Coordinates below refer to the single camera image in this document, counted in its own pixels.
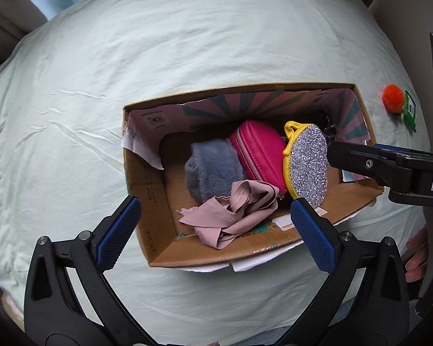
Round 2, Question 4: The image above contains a green tag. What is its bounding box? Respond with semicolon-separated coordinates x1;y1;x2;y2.
400;91;418;133

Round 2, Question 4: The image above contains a patterned cardboard box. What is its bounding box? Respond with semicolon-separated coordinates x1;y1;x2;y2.
120;83;385;272

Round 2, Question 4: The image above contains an orange pompom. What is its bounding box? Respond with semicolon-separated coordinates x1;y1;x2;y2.
382;84;405;114

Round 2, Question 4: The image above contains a yellow glitter pouch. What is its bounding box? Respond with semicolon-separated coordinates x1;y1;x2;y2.
282;121;328;208

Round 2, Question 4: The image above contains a black hair clip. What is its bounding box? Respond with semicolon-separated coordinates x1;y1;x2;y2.
321;113;338;136

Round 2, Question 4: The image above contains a pale green bed sheet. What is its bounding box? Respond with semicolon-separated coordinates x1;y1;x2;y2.
0;0;430;346

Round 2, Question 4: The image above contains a blue-grey fuzzy soft item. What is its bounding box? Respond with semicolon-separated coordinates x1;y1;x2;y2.
184;140;247;202

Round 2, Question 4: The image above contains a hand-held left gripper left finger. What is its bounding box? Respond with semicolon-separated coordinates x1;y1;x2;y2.
23;195;156;346

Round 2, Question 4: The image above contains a pink cloth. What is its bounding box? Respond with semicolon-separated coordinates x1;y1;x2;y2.
178;180;280;250

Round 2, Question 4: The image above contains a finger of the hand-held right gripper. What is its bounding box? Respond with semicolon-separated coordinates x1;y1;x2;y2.
326;140;408;188
373;143;433;157

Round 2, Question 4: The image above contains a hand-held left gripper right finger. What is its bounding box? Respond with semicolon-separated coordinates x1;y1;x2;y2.
278;198;410;346

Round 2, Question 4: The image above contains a person's right hand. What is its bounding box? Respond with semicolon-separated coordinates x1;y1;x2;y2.
404;227;430;283

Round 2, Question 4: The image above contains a magenta zip pouch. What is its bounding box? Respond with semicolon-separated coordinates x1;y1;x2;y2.
229;120;293;197

